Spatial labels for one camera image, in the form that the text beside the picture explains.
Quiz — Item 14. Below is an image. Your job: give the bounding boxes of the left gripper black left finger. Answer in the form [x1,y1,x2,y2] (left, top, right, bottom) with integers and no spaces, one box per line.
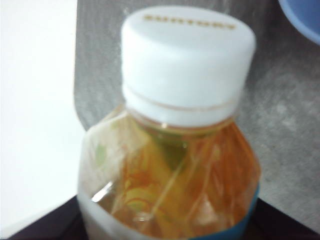
[11,196,87,240]

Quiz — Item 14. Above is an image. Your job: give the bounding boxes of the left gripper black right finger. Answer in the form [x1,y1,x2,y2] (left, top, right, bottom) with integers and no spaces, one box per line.
[234,197,320,240]

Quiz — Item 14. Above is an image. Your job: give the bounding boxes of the jasmine tea bottle white label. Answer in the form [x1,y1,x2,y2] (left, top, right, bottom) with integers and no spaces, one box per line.
[76,6,263,240]

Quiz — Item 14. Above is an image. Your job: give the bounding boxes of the blue ribbed plastic cup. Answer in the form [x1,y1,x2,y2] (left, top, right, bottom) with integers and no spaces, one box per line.
[278,0,320,44]

